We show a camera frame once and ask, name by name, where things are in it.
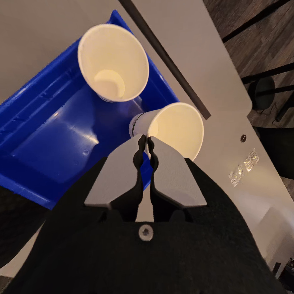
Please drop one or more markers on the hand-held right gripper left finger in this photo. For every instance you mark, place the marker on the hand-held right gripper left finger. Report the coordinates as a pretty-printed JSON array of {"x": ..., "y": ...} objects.
[{"x": 112, "y": 181}]

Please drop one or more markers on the white paper cup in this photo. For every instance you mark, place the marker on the white paper cup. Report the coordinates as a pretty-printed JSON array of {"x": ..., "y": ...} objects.
[
  {"x": 112, "y": 55},
  {"x": 181, "y": 126}
]

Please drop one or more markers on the black round stand base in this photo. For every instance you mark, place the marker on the black round stand base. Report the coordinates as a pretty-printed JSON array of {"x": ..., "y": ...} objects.
[{"x": 262, "y": 94}]

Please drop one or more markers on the round table grommet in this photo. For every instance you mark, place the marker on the round table grommet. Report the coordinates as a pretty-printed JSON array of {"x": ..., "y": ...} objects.
[{"x": 243, "y": 138}]

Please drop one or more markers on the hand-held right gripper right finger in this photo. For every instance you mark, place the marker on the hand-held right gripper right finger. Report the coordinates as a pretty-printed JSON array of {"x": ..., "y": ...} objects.
[{"x": 177, "y": 181}]

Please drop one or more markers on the blue plastic bin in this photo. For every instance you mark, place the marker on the blue plastic bin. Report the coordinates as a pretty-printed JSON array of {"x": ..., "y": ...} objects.
[{"x": 46, "y": 138}]

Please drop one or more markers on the black flat mat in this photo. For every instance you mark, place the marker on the black flat mat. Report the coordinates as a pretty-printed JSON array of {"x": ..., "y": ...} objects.
[{"x": 165, "y": 59}]

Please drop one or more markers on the clear crinkled plastic piece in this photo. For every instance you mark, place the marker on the clear crinkled plastic piece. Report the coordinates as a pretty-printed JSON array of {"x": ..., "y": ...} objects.
[{"x": 243, "y": 167}]

